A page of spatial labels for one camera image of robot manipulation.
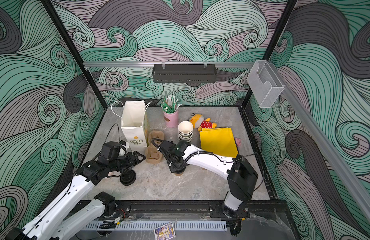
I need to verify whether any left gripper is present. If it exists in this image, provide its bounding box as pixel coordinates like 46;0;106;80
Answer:
109;150;147;173

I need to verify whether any brown cardboard cup carrier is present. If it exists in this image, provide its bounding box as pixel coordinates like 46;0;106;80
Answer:
145;130;165;164

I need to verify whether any yellow plush toy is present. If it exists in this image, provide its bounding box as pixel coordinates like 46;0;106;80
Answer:
189;113;217;132

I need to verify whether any black wall shelf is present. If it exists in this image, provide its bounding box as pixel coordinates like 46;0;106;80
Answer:
153;64;217;83

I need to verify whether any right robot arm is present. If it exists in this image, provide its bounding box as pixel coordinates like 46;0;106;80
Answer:
151;139;259;218

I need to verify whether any clear acrylic wall holder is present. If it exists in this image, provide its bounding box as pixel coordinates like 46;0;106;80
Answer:
247;60;284;109

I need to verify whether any yellow napkin stack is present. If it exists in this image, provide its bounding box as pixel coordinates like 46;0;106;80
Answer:
200;128;239;158

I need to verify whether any stack of paper cups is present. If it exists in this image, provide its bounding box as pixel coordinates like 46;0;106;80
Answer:
178;121;194;143

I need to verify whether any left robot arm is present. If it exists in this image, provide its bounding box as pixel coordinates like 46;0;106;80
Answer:
5;141;146;240

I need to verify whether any wrapped straws bundle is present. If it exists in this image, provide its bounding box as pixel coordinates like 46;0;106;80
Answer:
160;95;182;114

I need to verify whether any white paper bag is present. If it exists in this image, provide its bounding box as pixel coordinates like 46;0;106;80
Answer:
111;101;150;153

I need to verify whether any colourful card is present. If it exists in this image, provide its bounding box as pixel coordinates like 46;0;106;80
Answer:
154;223;176;240

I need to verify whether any pink small object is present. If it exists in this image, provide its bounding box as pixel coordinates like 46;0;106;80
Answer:
235;138;241;147

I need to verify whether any stack of black lids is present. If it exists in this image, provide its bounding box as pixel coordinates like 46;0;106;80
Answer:
120;170;137;186

